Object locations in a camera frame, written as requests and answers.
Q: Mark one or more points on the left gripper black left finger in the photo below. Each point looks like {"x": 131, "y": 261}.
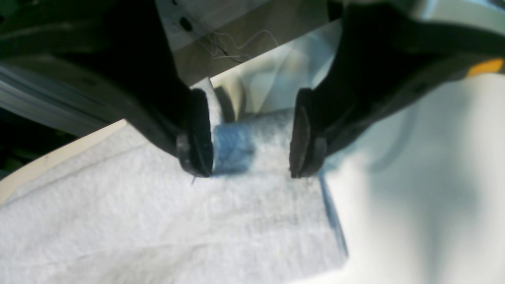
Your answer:
{"x": 117, "y": 52}

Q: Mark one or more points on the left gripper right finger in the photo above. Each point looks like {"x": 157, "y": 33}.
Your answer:
{"x": 391, "y": 53}

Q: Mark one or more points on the grey t-shirt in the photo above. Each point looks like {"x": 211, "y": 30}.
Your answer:
{"x": 124, "y": 212}

